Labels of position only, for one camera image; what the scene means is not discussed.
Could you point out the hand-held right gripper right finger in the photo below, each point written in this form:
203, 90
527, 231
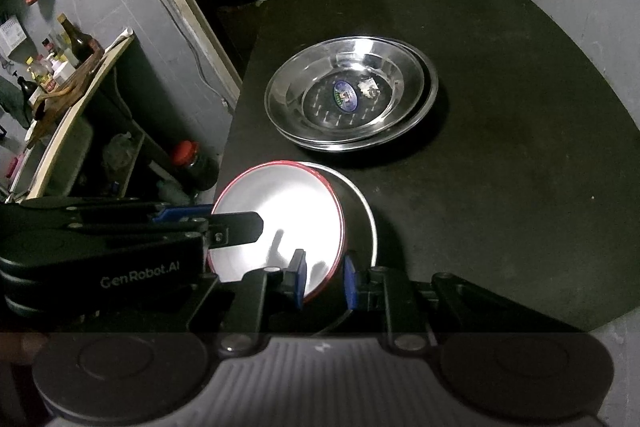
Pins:
351, 282

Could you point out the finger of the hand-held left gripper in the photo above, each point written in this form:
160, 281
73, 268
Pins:
235, 229
180, 210

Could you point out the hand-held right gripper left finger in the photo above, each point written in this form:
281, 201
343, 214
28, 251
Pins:
300, 277

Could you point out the white bowl with red rim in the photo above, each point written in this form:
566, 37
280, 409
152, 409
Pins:
280, 207

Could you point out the small steel bowl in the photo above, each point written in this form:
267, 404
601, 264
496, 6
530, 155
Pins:
362, 217

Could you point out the steel plate with blue sticker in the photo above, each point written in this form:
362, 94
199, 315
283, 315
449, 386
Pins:
300, 97

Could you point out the dark bottle with red cap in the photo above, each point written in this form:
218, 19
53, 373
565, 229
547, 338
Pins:
195, 172

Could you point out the wooden shelf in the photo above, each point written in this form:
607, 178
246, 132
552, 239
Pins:
60, 142

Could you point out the wooden cutting board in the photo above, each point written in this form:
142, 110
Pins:
75, 83

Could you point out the wooden door jamb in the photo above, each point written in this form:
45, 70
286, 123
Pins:
200, 27

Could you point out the row of small condiment bottles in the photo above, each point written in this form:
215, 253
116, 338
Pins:
47, 69

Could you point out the tall dark glass bottle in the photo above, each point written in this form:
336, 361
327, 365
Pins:
80, 44

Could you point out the dark green cloth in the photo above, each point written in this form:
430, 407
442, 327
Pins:
11, 102

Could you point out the wall calendar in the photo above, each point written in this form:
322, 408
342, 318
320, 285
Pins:
12, 36

